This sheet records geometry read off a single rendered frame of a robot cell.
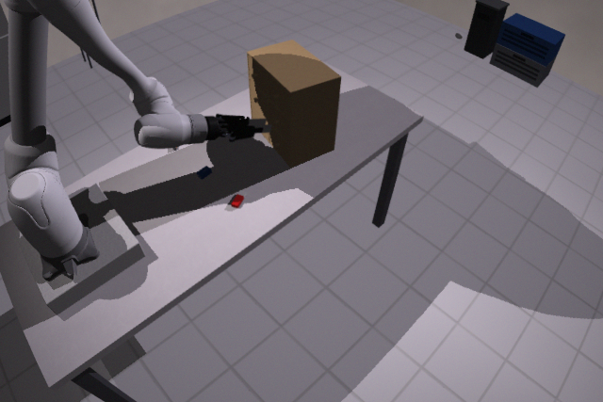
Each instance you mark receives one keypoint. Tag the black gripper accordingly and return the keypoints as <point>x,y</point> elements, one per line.
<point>235,128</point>

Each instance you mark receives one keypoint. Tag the dark blue nine-volt battery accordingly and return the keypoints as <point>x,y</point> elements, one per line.
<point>204,172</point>

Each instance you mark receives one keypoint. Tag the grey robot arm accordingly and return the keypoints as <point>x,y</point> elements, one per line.
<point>39,206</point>

